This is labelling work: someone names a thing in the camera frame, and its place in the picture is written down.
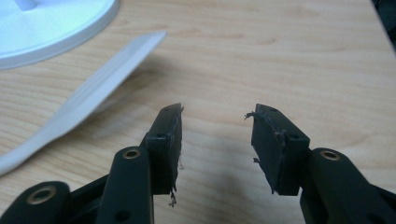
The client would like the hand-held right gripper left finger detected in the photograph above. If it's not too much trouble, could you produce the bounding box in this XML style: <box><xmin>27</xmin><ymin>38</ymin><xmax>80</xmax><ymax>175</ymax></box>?
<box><xmin>94</xmin><ymin>103</ymin><xmax>185</xmax><ymax>224</ymax></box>

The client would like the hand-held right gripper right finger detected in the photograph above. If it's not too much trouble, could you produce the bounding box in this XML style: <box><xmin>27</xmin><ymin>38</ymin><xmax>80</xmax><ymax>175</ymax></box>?
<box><xmin>244</xmin><ymin>103</ymin><xmax>396</xmax><ymax>224</ymax></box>

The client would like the white plastic strip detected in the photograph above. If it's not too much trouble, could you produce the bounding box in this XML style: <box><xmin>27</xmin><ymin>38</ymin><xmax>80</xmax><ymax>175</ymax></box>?
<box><xmin>0</xmin><ymin>30</ymin><xmax>168</xmax><ymax>177</ymax></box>

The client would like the white round stand base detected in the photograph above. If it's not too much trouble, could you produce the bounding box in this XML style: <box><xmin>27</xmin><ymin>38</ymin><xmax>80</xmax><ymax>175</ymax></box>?
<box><xmin>0</xmin><ymin>0</ymin><xmax>120</xmax><ymax>71</ymax></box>

